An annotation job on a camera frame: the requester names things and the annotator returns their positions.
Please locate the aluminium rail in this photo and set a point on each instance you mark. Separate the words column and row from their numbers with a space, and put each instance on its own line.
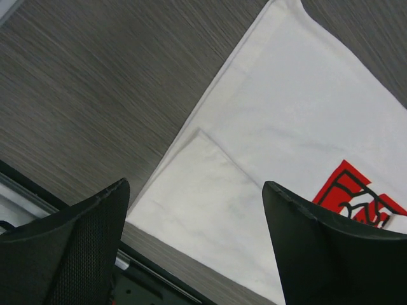
column 19, row 206

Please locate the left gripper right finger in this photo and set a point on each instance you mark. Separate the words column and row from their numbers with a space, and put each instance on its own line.
column 325, row 258

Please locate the white t-shirt red print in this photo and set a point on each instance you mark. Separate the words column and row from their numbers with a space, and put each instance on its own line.
column 291, row 105

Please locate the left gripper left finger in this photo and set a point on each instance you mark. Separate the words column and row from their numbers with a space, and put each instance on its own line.
column 67, row 257

